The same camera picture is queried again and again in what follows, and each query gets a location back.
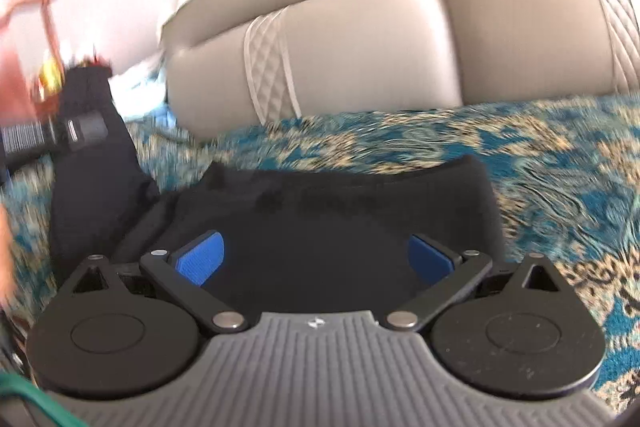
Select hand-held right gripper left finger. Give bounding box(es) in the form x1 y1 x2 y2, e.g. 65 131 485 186
70 229 249 334

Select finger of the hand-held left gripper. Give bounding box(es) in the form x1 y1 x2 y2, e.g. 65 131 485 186
49 110 109 154

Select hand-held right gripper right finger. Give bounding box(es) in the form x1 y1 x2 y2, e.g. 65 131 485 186
387 233 568 334

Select black pants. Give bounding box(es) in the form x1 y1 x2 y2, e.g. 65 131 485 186
49 66 507 308

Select person's left forearm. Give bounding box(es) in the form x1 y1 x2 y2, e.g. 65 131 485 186
0 202 17 308

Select white and light blue cloth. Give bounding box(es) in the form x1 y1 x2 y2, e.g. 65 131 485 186
107 52 176 128

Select pink object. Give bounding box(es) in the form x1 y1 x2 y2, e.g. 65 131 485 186
0 0 113 120

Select teal paisley patterned blanket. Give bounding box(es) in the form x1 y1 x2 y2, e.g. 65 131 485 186
0 94 640 413

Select beige leather sofa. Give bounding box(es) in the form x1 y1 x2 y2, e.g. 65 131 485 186
160 0 640 142

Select green cable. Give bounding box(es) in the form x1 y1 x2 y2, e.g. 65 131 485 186
0 371 88 427

